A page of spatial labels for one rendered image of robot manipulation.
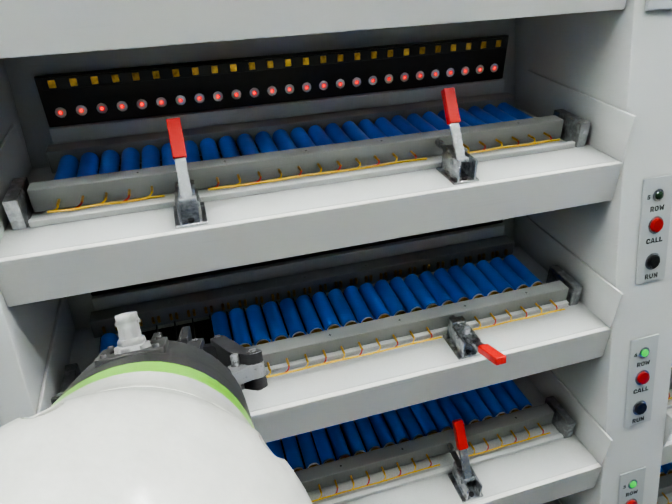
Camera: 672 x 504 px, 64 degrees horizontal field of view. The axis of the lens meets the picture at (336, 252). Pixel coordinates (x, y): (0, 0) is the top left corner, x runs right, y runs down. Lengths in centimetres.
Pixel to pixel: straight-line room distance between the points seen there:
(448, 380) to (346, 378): 11
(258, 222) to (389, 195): 13
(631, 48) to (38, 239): 58
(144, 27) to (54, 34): 7
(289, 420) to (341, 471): 16
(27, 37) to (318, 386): 40
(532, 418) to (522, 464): 6
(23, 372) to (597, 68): 64
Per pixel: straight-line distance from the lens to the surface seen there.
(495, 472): 77
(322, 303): 65
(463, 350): 61
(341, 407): 59
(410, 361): 61
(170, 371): 22
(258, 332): 62
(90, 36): 49
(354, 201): 51
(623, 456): 83
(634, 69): 65
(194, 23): 48
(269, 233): 50
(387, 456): 73
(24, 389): 55
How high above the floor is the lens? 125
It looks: 18 degrees down
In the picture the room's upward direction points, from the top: 6 degrees counter-clockwise
